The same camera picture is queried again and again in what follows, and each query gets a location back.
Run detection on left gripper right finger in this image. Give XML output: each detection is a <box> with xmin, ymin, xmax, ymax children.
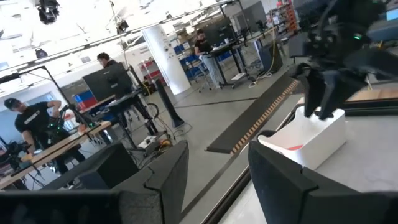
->
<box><xmin>248</xmin><ymin>140</ymin><xmax>398</xmax><ymax>224</ymax></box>

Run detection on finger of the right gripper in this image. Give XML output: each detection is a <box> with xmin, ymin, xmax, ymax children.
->
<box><xmin>298</xmin><ymin>67</ymin><xmax>324</xmax><ymax>118</ymax></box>
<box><xmin>318</xmin><ymin>70</ymin><xmax>368</xmax><ymax>121</ymax></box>

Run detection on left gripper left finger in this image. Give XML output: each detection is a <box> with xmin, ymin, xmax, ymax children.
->
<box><xmin>0</xmin><ymin>139</ymin><xmax>190</xmax><ymax>224</ymax></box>

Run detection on white plastic bin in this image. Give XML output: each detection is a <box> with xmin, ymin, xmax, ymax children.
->
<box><xmin>257</xmin><ymin>105</ymin><xmax>347</xmax><ymax>171</ymax></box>

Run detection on black cabinet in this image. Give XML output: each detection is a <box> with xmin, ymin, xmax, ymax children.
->
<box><xmin>257</xmin><ymin>42</ymin><xmax>284</xmax><ymax>74</ymax></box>

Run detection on black equipment box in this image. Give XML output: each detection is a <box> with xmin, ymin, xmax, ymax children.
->
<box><xmin>43</xmin><ymin>142</ymin><xmax>140</xmax><ymax>190</ymax></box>

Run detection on white floor power strip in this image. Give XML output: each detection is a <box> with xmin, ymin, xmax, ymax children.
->
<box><xmin>137</xmin><ymin>136</ymin><xmax>158</xmax><ymax>151</ymax></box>

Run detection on storage shelves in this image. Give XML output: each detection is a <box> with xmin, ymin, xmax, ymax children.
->
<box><xmin>267</xmin><ymin>0</ymin><xmax>301</xmax><ymax>37</ymax></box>

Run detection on black yellow hazard mat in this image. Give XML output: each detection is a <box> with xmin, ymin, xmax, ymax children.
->
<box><xmin>205</xmin><ymin>72</ymin><xmax>301</xmax><ymax>156</ymax></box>

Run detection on black standing desk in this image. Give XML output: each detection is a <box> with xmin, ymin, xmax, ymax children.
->
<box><xmin>207</xmin><ymin>27</ymin><xmax>280</xmax><ymax>90</ymax></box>

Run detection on wooden background table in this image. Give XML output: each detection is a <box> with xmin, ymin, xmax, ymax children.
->
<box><xmin>0</xmin><ymin>121</ymin><xmax>113</xmax><ymax>190</ymax></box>

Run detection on black tower stand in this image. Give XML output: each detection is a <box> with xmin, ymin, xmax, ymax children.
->
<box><xmin>154</xmin><ymin>78</ymin><xmax>185</xmax><ymax>129</ymax></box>

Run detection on person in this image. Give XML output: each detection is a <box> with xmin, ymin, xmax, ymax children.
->
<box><xmin>3</xmin><ymin>98</ymin><xmax>86</xmax><ymax>175</ymax></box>
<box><xmin>194</xmin><ymin>29</ymin><xmax>224</xmax><ymax>90</ymax></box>
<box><xmin>96</xmin><ymin>52</ymin><xmax>125</xmax><ymax>71</ymax></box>

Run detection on blue storage bins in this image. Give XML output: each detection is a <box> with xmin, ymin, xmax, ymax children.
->
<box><xmin>173</xmin><ymin>43</ymin><xmax>206</xmax><ymax>80</ymax></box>

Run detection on blue and red crates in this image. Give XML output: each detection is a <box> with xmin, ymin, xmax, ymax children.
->
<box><xmin>73</xmin><ymin>90</ymin><xmax>99</xmax><ymax>110</ymax></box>

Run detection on black monitor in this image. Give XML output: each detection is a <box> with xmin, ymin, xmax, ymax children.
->
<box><xmin>81</xmin><ymin>63</ymin><xmax>134</xmax><ymax>103</ymax></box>

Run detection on red storage rack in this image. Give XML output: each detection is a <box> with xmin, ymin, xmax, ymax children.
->
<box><xmin>139</xmin><ymin>58</ymin><xmax>162</xmax><ymax>82</ymax></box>

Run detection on white round column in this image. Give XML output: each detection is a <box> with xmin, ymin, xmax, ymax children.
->
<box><xmin>141</xmin><ymin>24</ymin><xmax>192</xmax><ymax>96</ymax></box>

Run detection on black background rig frame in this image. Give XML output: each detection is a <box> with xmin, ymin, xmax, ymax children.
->
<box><xmin>0</xmin><ymin>64</ymin><xmax>105</xmax><ymax>134</ymax></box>

